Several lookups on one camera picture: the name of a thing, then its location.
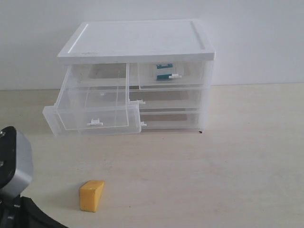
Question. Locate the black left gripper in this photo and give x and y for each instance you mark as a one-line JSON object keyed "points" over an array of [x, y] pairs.
{"points": [[22, 212]]}

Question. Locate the clear drawer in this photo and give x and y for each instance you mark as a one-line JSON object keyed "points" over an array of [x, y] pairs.
{"points": [[172, 120], [94, 99], [142, 76], [168, 99]]}

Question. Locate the white capped small bottle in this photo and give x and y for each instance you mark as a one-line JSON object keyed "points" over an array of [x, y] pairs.
{"points": [[168, 71]]}

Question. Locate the yellow cheese wedge block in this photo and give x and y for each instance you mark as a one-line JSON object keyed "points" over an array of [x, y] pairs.
{"points": [[90, 194]]}

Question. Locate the clear bottom drawer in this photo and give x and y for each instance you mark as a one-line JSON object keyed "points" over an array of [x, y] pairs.
{"points": [[172, 120]]}

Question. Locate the white plastic drawer cabinet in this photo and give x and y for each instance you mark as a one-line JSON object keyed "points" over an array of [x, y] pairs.
{"points": [[129, 42]]}

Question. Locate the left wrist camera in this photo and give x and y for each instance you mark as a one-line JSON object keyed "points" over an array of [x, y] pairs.
{"points": [[16, 164]]}

